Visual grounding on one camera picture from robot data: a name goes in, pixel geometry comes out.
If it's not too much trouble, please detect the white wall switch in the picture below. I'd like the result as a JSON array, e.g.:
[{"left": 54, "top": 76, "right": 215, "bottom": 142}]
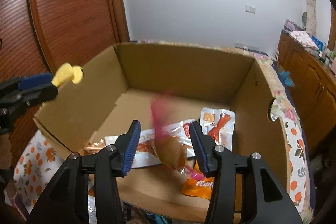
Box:
[{"left": 244, "top": 5, "right": 256, "bottom": 14}]

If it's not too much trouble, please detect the wooden sideboard cabinet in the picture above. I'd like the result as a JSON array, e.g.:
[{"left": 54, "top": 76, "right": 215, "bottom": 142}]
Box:
[{"left": 277, "top": 32, "right": 335, "bottom": 153}]

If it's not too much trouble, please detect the white chicken feet packet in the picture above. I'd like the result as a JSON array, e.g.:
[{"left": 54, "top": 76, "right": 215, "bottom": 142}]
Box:
[{"left": 199, "top": 107, "right": 236, "bottom": 151}]

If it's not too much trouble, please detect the floral folded cloth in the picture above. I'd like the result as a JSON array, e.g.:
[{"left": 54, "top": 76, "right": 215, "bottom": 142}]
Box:
[{"left": 289, "top": 31, "right": 318, "bottom": 51}]

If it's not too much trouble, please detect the white red snack packet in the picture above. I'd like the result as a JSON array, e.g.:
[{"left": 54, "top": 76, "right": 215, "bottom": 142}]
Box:
[{"left": 103, "top": 118, "right": 197, "bottom": 169}]

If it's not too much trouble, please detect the yellow plush toy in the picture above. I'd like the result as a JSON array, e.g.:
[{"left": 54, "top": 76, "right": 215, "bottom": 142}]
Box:
[{"left": 51, "top": 63, "right": 84, "bottom": 88}]

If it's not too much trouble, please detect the wooden sliding door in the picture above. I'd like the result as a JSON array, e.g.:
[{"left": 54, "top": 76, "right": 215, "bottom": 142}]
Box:
[{"left": 0, "top": 0, "right": 131, "bottom": 169}]

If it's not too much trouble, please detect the orange snack packet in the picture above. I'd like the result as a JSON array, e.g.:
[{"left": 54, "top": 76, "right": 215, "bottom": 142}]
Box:
[{"left": 181, "top": 177, "right": 214, "bottom": 200}]

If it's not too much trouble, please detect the orange print tablecloth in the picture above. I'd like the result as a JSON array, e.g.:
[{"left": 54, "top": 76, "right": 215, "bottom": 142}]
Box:
[{"left": 12, "top": 40, "right": 316, "bottom": 222}]

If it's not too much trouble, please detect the pink brown snack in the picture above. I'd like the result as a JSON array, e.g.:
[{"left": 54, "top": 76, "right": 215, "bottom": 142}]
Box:
[{"left": 150, "top": 95, "right": 204, "bottom": 180}]

